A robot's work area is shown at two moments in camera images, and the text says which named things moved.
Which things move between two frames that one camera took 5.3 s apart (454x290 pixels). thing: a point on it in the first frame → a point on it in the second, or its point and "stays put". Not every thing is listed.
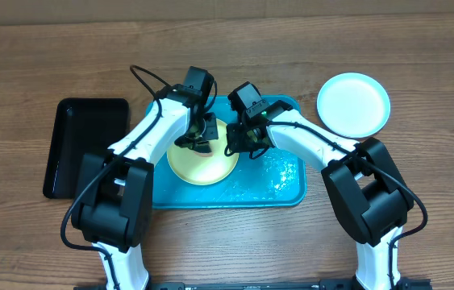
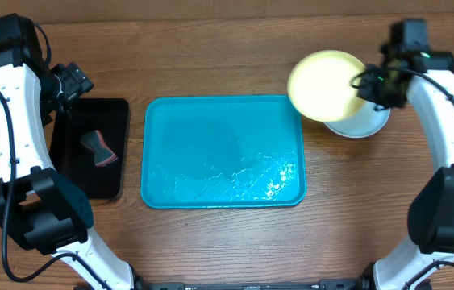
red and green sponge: (204, 152) → (94, 140)
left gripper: (210, 132) → (75, 79)
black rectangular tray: (81, 126) stays put
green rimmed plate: (202, 170) → (320, 86)
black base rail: (324, 284) stays put
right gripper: (238, 146) → (364, 93)
